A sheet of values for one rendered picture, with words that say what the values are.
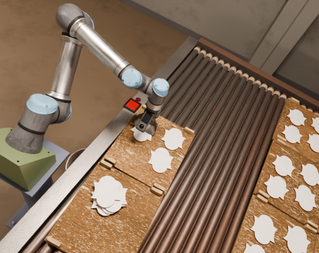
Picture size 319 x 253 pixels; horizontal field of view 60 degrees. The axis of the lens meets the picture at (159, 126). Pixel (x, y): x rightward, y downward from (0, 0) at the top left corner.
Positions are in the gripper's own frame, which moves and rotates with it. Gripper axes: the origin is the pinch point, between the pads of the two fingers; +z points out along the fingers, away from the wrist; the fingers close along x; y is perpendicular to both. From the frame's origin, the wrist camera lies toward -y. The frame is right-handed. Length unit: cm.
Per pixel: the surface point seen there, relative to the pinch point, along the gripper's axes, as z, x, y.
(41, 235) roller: 3, 11, -67
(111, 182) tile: -3.4, -1.2, -35.6
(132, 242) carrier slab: 0, -22, -52
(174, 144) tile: -0.5, -18.0, 1.3
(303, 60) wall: 53, -104, 233
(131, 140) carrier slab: 0.9, 2.7, -8.5
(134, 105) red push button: 1.9, 12.9, 13.6
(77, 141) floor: 96, 56, 22
